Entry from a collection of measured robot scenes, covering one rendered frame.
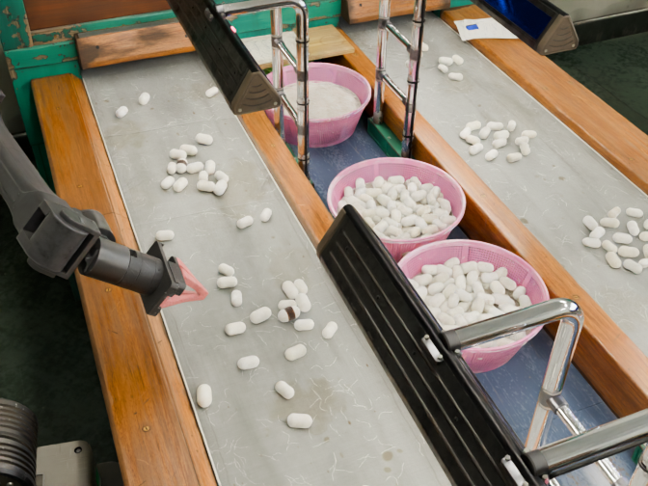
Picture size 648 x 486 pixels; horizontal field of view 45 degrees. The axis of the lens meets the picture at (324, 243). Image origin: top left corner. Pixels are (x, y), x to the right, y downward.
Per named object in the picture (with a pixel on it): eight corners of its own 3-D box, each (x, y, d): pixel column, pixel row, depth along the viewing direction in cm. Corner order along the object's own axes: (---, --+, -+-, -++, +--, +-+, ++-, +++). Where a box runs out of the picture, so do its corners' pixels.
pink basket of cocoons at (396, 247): (396, 300, 144) (399, 261, 137) (299, 230, 158) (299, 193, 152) (487, 236, 157) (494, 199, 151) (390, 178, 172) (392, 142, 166)
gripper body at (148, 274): (167, 243, 118) (124, 227, 113) (183, 287, 111) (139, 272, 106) (143, 273, 120) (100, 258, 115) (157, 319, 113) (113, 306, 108)
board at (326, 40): (228, 75, 188) (228, 70, 187) (211, 48, 199) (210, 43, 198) (354, 52, 198) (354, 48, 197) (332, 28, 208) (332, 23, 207)
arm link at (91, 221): (28, 268, 102) (66, 217, 101) (13, 226, 111) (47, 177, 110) (104, 299, 110) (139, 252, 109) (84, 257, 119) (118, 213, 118)
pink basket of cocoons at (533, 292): (429, 408, 125) (435, 369, 119) (362, 298, 144) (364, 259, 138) (570, 362, 133) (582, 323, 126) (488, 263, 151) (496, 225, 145)
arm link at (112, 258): (76, 280, 105) (97, 246, 104) (65, 254, 110) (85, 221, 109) (121, 294, 110) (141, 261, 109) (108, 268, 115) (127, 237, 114)
